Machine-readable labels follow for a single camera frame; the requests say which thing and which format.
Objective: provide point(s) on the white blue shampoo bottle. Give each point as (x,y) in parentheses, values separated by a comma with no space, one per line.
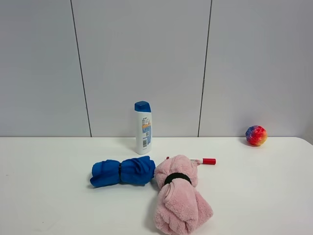
(143,127)

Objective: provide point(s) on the rolled blue towel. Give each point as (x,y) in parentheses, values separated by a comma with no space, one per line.
(135,171)

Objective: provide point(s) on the black band on blue towel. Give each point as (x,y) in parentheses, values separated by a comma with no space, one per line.
(119,173)

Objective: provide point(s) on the red capped marker pen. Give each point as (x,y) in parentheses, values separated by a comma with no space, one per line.
(180,159)

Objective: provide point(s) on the rolled pink fluffy towel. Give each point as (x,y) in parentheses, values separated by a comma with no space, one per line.
(180,208)

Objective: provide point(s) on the rainbow coloured ball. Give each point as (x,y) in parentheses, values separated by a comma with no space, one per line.
(256,135)

